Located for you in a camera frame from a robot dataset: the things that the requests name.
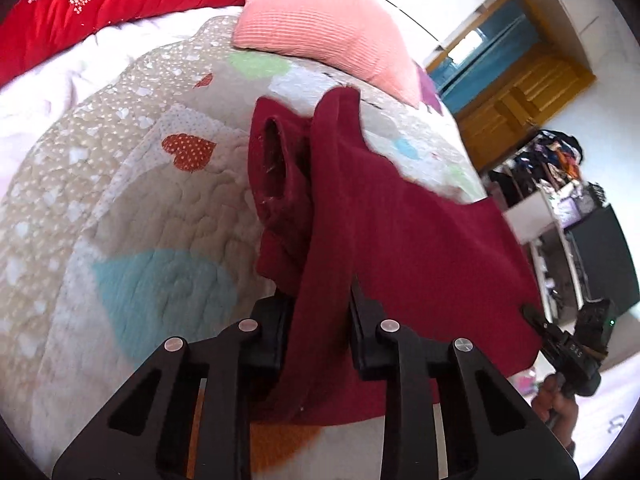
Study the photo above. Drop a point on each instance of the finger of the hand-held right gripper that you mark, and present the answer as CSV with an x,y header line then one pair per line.
x,y
537,322

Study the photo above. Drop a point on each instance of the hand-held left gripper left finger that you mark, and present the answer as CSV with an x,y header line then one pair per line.
x,y
265,340

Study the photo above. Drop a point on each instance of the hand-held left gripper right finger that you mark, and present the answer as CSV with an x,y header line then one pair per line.
x,y
365,345

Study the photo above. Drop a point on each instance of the dark red knit sweater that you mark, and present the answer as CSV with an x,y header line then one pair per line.
x,y
400,240

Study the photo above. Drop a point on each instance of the person's right hand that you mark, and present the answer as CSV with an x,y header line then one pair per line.
x,y
565,415

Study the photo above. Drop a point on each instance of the white cabinet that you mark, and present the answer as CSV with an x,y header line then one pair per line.
x,y
540,230

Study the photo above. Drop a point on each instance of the black flat screen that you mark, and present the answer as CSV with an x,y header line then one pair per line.
x,y
607,255

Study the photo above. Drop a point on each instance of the patchwork heart bedspread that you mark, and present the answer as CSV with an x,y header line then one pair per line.
x,y
150,230

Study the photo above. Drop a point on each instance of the wooden door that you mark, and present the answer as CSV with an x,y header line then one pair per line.
x,y
525,105

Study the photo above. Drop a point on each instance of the purple pillow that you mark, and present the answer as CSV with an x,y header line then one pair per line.
x,y
429,91

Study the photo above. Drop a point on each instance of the blue curtain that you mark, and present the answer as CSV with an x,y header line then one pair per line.
x,y
490,45

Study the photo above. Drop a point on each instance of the pink ribbed pillow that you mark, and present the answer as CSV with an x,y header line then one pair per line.
x,y
325,20

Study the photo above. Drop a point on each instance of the white bed sheet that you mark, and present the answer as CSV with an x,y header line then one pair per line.
x,y
60,85

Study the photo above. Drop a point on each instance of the red floral quilt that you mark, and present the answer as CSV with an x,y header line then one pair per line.
x,y
90,5

